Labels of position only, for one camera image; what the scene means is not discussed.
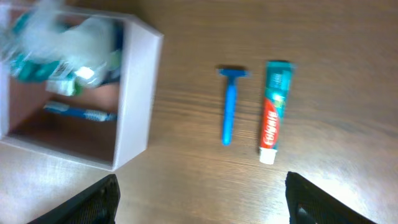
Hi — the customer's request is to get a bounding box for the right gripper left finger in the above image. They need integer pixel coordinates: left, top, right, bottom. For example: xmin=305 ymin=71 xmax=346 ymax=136
xmin=29 ymin=174 xmax=121 ymax=224

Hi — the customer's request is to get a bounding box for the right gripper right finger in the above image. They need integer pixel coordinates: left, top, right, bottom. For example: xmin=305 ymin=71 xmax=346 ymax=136
xmin=285 ymin=172 xmax=374 ymax=224

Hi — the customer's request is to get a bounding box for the blue white toothbrush with cap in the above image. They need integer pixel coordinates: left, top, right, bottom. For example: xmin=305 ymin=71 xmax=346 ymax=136
xmin=43 ymin=101 xmax=118 ymax=122

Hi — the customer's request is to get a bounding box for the green white soap box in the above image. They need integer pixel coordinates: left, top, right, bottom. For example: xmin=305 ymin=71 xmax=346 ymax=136
xmin=45 ymin=62 xmax=83 ymax=96

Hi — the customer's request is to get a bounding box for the Colgate toothpaste tube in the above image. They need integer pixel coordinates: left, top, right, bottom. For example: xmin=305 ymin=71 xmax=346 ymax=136
xmin=259 ymin=60 xmax=295 ymax=165

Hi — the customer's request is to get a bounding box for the blue disposable razor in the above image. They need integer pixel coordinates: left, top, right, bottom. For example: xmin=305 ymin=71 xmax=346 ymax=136
xmin=218 ymin=65 xmax=248 ymax=146

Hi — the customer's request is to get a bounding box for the clear spray bottle purple liquid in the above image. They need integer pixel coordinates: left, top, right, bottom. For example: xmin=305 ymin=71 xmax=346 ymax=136
xmin=18 ymin=1 xmax=121 ymax=88

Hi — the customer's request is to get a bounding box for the teal mouthwash bottle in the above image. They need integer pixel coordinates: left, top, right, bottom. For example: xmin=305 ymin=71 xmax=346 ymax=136
xmin=1 ymin=11 xmax=62 ymax=83

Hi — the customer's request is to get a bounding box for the white square cardboard box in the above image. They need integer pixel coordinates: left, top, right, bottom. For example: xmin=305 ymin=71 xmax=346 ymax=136
xmin=1 ymin=7 xmax=163 ymax=171

